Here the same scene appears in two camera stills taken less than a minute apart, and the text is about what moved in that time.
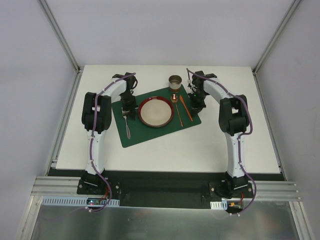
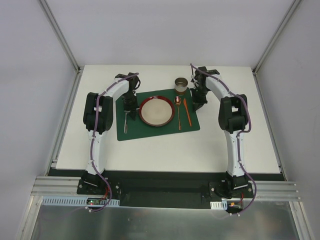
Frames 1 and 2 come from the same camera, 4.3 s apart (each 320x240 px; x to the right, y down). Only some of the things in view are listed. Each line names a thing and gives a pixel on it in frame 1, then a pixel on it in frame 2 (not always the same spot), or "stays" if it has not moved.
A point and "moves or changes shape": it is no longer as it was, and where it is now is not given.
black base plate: x=165 y=188 stays
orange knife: x=188 y=112 moves or changes shape
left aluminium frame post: x=80 y=69 stays
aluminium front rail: x=64 y=186 stays
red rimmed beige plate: x=155 y=111 stays
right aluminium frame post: x=291 y=10 stays
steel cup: x=175 y=81 -> x=180 y=85
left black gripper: x=130 y=109 stays
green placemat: x=132 y=131 moves or changes shape
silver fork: x=128 y=129 moves or changes shape
